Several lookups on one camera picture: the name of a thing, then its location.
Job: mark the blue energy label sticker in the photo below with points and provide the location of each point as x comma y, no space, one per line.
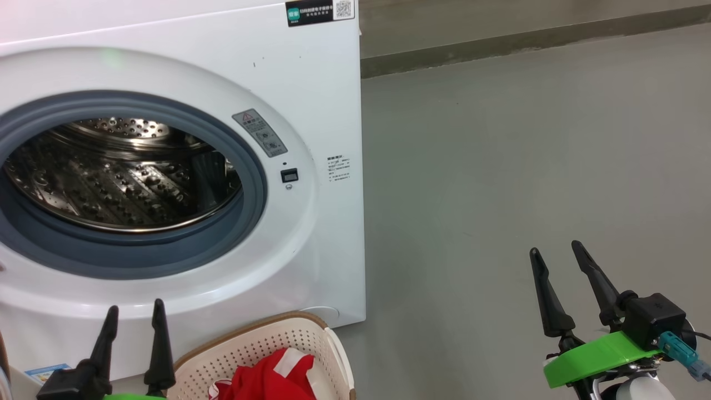
49,373

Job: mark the cream perforated laundry basket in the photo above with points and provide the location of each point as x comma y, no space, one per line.
255,344

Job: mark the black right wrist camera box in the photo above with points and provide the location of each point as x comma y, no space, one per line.
655,319

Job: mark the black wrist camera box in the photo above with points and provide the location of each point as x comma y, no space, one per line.
61,389
655,319

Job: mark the black QR code sticker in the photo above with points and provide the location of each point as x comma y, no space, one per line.
319,12

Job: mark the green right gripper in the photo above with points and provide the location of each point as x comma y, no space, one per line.
600,355

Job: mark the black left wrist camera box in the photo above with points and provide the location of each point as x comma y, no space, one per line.
61,389

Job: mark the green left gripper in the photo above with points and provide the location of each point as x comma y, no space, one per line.
133,397

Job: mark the red and white garment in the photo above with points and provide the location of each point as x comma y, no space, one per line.
266,378

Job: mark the white front-loading washing machine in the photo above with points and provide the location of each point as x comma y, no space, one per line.
311,111

